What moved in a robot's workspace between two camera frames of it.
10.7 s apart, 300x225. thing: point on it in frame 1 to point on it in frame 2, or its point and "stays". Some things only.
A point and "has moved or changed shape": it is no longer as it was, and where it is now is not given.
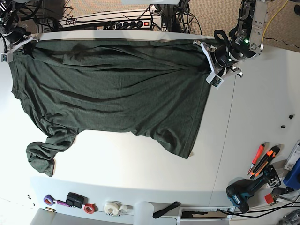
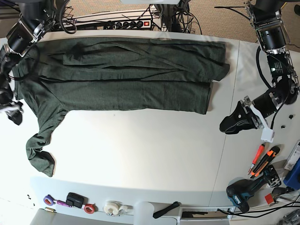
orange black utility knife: (272, 153) stays
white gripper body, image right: (215, 79) to (267, 134)
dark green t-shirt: (155, 88) has moved or changed shape
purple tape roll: (49, 200) stays
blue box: (292, 179) stays
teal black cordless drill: (238, 191) stays
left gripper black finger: (28, 48) to (16, 116)
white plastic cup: (143, 213) stays
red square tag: (268, 198) stays
